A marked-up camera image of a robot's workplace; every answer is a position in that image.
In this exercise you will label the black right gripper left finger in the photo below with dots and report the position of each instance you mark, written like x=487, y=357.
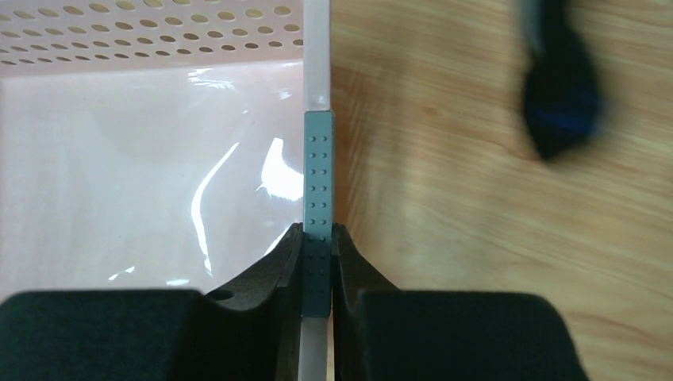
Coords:
x=247, y=329

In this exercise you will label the pink plastic basket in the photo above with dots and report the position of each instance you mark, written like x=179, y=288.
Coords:
x=166, y=144

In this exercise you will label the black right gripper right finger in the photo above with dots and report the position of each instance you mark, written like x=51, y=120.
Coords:
x=382, y=332

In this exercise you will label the black blue sock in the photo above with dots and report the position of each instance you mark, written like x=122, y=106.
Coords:
x=561, y=98

